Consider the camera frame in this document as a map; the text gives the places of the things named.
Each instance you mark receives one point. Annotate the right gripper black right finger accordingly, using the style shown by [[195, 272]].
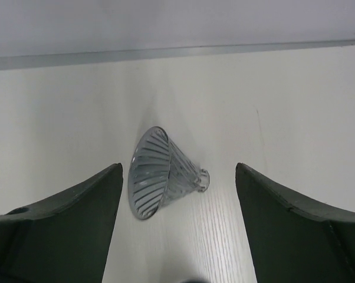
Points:
[[294, 238]]

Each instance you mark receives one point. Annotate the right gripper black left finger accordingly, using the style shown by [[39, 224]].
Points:
[[65, 237]]

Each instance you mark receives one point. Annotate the clear glass dripper cone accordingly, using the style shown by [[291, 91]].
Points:
[[160, 174]]

